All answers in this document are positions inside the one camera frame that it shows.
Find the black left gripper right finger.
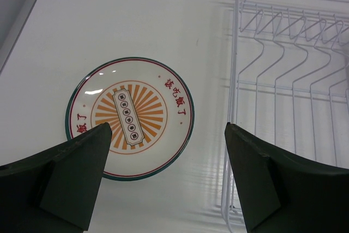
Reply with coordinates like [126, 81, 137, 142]
[225, 123, 348, 232]

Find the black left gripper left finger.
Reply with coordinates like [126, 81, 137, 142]
[1, 123, 112, 232]

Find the white wire dish rack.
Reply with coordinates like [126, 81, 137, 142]
[221, 0, 348, 232]

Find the orange sunburst plate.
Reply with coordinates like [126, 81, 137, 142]
[65, 57, 195, 181]

